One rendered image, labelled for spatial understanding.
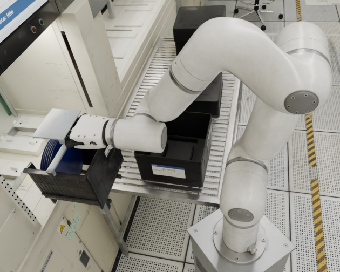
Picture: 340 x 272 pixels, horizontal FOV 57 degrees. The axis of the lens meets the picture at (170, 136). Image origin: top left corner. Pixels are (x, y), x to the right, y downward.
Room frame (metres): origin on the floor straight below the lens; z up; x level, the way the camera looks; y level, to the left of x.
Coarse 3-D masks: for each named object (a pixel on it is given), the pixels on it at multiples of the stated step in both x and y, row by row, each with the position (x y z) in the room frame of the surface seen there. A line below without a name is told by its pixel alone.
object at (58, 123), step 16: (64, 112) 0.74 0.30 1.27; (48, 128) 0.68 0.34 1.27; (64, 128) 0.67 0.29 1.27; (64, 144) 0.69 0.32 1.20; (96, 160) 0.63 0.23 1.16; (112, 160) 0.70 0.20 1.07; (32, 176) 0.63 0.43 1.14; (48, 176) 0.61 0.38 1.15; (64, 176) 0.58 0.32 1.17; (80, 176) 0.57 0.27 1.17; (96, 176) 0.60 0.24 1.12; (112, 176) 0.67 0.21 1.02; (48, 192) 0.62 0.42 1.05; (64, 192) 0.60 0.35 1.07; (80, 192) 0.58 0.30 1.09; (96, 192) 0.58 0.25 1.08
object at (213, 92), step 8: (216, 80) 1.33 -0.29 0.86; (208, 88) 1.27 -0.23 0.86; (216, 88) 1.26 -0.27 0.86; (200, 96) 1.22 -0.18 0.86; (208, 96) 1.21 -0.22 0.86; (216, 96) 1.20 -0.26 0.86; (192, 104) 1.19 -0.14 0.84; (200, 104) 1.18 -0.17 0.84; (208, 104) 1.17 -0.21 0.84; (216, 104) 1.16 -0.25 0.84; (200, 112) 1.18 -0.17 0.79; (208, 112) 1.17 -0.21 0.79; (216, 112) 1.16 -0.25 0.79
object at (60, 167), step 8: (56, 144) 0.71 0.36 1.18; (56, 152) 0.70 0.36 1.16; (72, 152) 0.75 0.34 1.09; (80, 152) 0.79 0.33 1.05; (64, 160) 0.71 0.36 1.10; (72, 160) 0.74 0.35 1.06; (80, 160) 0.77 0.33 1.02; (56, 168) 0.67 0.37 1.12; (64, 168) 0.69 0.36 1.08; (72, 168) 0.72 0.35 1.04; (80, 168) 0.75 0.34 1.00
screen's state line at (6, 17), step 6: (18, 0) 0.97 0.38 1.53; (24, 0) 1.00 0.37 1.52; (30, 0) 1.02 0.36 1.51; (12, 6) 0.94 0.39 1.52; (18, 6) 0.96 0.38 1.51; (24, 6) 0.99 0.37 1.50; (6, 12) 0.91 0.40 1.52; (12, 12) 0.93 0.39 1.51; (18, 12) 0.95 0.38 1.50; (0, 18) 0.88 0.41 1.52; (6, 18) 0.90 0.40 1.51; (12, 18) 0.92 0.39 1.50; (0, 24) 0.87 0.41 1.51; (6, 24) 0.89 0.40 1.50
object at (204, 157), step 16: (192, 112) 1.03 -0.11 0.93; (176, 128) 1.06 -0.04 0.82; (192, 128) 1.03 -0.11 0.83; (208, 128) 0.92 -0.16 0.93; (176, 144) 1.01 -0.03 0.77; (192, 144) 0.99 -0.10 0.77; (208, 144) 0.90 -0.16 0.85; (144, 160) 0.83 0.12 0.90; (160, 160) 0.80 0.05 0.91; (176, 160) 0.78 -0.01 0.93; (192, 160) 0.76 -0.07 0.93; (144, 176) 0.83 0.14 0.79; (160, 176) 0.81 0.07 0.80; (176, 176) 0.78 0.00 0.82; (192, 176) 0.76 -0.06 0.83
